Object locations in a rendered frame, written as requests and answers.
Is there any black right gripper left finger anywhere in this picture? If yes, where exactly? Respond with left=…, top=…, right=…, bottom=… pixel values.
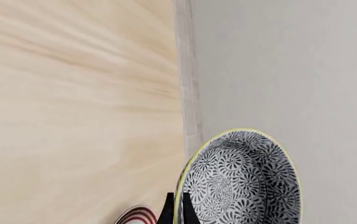
left=155, top=192, right=175, bottom=224

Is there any white plate with red rings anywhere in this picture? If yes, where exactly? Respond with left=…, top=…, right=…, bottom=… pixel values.
left=112, top=204, right=159, bottom=224

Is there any black and white patterned bowl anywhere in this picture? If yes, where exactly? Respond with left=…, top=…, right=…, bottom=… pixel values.
left=174, top=127, right=303, bottom=224

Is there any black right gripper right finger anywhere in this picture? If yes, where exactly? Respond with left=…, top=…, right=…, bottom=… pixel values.
left=182, top=192, right=201, bottom=224

